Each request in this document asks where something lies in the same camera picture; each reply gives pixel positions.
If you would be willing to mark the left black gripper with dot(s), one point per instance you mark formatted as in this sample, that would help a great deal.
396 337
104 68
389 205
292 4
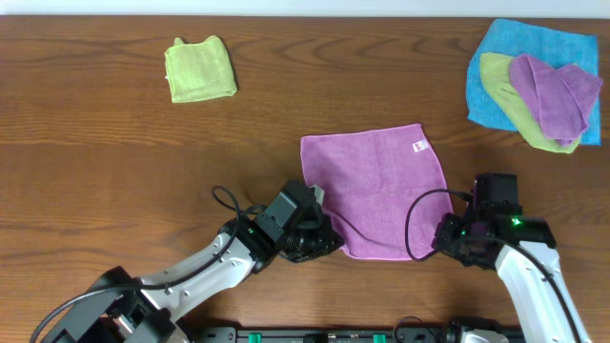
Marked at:
330 240

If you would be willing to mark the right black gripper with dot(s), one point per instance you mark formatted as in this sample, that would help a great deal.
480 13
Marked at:
441 240

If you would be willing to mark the purple cloth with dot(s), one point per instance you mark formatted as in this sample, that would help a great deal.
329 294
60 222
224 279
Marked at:
385 190
560 100

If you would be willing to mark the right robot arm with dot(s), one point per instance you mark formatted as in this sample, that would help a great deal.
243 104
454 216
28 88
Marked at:
523 252

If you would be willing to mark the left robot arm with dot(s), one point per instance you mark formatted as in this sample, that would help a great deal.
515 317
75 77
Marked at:
121 308

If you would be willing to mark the purple cloth in pile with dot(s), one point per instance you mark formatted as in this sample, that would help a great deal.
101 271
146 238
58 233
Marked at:
560 100

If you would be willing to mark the folded green cloth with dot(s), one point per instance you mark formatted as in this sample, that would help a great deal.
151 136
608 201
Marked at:
199 72

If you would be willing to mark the green cloth in pile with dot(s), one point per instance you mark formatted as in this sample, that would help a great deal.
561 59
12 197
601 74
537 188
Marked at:
495 79

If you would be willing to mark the blue cloth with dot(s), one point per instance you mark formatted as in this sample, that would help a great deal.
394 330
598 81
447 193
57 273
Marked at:
553 47

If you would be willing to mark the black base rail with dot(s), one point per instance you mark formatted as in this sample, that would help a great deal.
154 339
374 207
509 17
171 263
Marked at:
407 329

